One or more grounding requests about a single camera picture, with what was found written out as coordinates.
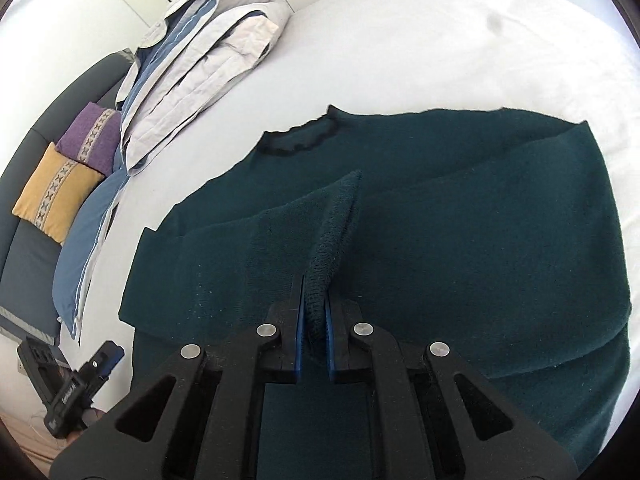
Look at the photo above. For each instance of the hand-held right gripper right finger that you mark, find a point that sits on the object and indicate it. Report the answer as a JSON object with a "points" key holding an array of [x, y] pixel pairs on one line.
{"points": [[330, 345]]}

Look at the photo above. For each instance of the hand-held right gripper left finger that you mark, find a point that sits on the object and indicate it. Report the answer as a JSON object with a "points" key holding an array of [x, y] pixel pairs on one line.
{"points": [[299, 340]]}

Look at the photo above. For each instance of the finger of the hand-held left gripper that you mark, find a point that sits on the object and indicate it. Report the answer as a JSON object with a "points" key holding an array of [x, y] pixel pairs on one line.
{"points": [[40, 360], [107, 360]]}

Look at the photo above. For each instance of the dark green sweater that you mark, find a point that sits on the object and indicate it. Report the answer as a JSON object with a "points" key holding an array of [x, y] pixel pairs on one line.
{"points": [[450, 240]]}

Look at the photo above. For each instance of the person's left hand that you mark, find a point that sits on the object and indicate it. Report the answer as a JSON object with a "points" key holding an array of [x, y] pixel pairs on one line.
{"points": [[92, 417]]}

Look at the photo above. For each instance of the grey pillow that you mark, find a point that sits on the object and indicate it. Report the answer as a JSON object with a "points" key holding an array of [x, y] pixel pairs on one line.
{"points": [[30, 270]]}

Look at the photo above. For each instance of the blue pillow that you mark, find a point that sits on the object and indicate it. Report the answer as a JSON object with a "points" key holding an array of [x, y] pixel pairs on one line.
{"points": [[85, 250]]}

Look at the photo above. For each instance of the yellow patterned cushion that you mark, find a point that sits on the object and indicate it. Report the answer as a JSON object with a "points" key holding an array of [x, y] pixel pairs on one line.
{"points": [[52, 192]]}

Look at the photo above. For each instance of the purple patterned cushion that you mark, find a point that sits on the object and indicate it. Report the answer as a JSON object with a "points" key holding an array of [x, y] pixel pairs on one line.
{"points": [[90, 132]]}

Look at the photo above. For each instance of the folded grey and blue duvet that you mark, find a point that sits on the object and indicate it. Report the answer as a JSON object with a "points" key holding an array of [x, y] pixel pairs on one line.
{"points": [[200, 70]]}

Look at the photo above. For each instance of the white bed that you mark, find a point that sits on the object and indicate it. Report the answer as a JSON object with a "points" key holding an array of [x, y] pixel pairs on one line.
{"points": [[400, 60]]}

